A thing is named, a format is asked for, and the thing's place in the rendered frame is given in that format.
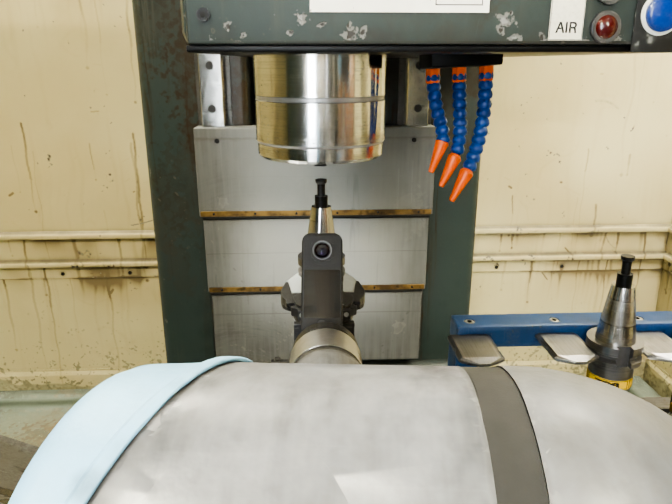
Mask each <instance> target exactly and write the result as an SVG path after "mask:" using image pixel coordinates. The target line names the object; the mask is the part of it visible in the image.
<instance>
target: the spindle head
mask: <svg viewBox="0 0 672 504"><path fill-rule="evenodd" d="M551 3H552V0H490V4H489V13H424V12H310V0H180V7H181V21H182V33H183V35H184V38H185V40H186V42H187V44H190V45H187V46H186V51H187V52H192V53H204V54H216V55H228V56H240V57H252V58H253V55H258V54H380V55H387V58H419V55H428V54H503V57H523V56H561V55H600V54H638V53H672V52H630V46H631V39H632V32H633V25H634V18H635V11H636V4H637V0H619V1H618V2H616V3H614V4H603V3H601V2H600V1H599V0H586V7H585V15H584V24H583V32H582V40H548V32H549V22H550V13H551ZM608 10H609V11H613V12H615V13H617V14H618V15H619V17H620V19H621V24H622V25H621V30H620V33H619V35H618V36H617V37H616V38H615V39H614V40H613V41H611V42H609V43H598V42H596V41H595V40H594V39H593V38H592V36H591V33H590V25H591V22H592V20H593V18H594V17H595V16H596V15H597V14H598V13H600V12H602V11H608Z"/></svg>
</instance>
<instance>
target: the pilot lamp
mask: <svg viewBox="0 0 672 504"><path fill-rule="evenodd" d="M617 28H618V22H617V20H616V18H615V17H614V16H612V15H605V16H603V17H601V18H600V19H599V20H598V22H597V24H596V33H597V35H598V36H599V37H600V38H603V39H608V38H610V37H612V36H613V35H614V34H615V33H616V31H617Z"/></svg>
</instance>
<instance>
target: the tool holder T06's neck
mask: <svg viewBox="0 0 672 504"><path fill-rule="evenodd" d="M588 370H589V371H590V372H591V373H592V374H594V375H596V376H598V377H600V378H603V379H606V380H611V381H627V380H630V379H631V378H633V373H634V369H632V370H630V368H629V367H628V366H617V370H616V369H610V368H606V367H603V366H600V365H597V364H595V363H593V362H591V363H589V364H588Z"/></svg>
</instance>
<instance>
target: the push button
mask: <svg viewBox="0 0 672 504"><path fill-rule="evenodd" d="M645 18H646V23H647V25H648V26H649V28H650V29H652V30H653V31H656V32H664V31H668V30H670V29H672V0H652V2H651V3H650V4H649V6H648V7H647V10H646V15H645Z"/></svg>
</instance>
